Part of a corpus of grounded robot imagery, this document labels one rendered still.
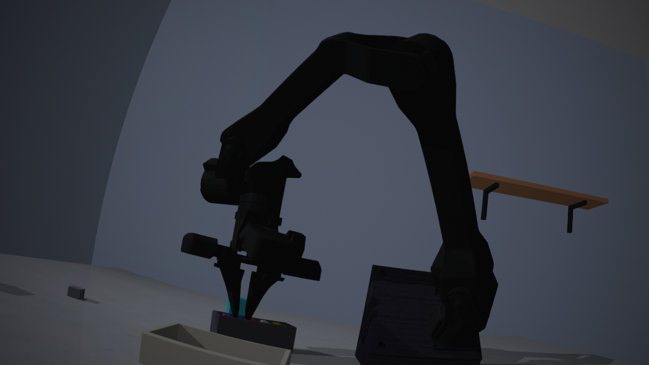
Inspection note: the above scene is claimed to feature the teal block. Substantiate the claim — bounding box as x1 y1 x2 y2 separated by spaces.
226 298 247 316

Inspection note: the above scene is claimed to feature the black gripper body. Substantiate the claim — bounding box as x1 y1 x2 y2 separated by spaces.
181 202 321 281

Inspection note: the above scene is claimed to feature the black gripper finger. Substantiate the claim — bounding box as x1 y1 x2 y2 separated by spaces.
245 271 284 320
214 263 245 318

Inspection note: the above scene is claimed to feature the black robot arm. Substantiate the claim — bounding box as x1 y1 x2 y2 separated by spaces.
200 32 498 351

